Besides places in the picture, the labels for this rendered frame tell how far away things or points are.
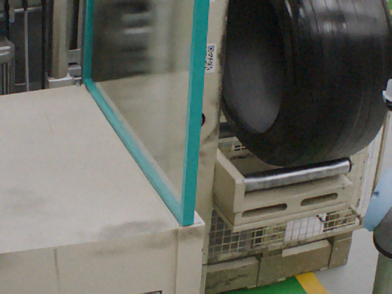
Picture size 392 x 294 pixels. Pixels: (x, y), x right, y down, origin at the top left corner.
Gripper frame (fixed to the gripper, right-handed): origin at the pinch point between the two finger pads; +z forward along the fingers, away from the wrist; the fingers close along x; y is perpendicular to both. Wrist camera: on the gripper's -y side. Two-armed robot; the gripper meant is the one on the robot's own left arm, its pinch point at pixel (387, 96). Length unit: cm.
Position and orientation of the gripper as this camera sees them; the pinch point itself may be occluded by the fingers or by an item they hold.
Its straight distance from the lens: 194.6
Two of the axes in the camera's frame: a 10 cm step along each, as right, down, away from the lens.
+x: -9.2, 1.3, -3.6
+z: -3.8, -3.4, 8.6
